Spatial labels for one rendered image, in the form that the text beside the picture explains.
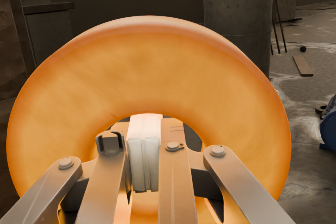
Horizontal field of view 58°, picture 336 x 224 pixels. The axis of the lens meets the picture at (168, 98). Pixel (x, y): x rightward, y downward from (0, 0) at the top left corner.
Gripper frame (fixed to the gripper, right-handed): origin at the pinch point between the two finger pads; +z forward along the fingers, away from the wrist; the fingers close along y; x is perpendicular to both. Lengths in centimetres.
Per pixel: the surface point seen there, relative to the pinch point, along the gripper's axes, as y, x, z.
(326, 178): 80, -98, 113
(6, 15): -18.2, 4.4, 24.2
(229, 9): 53, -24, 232
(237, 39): 59, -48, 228
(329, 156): 91, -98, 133
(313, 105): 118, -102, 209
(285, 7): 285, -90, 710
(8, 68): -19.3, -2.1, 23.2
